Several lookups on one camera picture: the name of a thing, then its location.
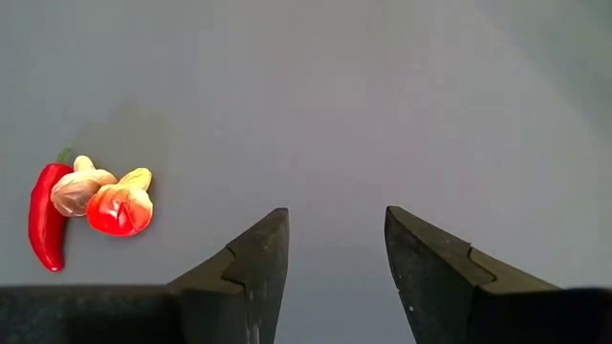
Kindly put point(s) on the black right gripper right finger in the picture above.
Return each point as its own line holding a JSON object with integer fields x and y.
{"x": 440, "y": 296}

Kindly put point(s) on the dark grey table mat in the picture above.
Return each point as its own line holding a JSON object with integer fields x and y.
{"x": 334, "y": 95}

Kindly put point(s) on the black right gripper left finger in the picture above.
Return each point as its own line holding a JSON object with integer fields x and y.
{"x": 248, "y": 296}

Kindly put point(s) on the red toy chili pepper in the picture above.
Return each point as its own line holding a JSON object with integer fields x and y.
{"x": 43, "y": 224}

